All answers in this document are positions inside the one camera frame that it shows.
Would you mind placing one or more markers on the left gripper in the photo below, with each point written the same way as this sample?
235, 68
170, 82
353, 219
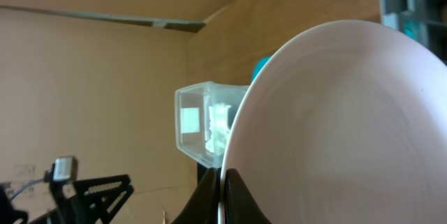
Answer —
95, 200

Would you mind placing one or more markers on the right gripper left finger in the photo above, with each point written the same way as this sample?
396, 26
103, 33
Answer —
202, 207

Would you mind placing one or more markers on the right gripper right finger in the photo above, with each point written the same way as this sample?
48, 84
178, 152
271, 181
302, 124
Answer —
240, 206

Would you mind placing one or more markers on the white napkin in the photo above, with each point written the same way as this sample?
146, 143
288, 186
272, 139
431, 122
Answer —
218, 130

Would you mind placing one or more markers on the large pink plate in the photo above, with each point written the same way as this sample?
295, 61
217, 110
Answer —
346, 123

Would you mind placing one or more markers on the grey dishwasher rack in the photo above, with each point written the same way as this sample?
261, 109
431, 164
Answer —
421, 20

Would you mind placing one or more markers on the clear plastic bin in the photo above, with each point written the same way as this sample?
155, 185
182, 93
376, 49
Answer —
192, 117

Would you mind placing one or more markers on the teal plastic tray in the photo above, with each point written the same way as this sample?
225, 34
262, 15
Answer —
258, 67

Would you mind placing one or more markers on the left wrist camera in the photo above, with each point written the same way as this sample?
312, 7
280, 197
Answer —
65, 169

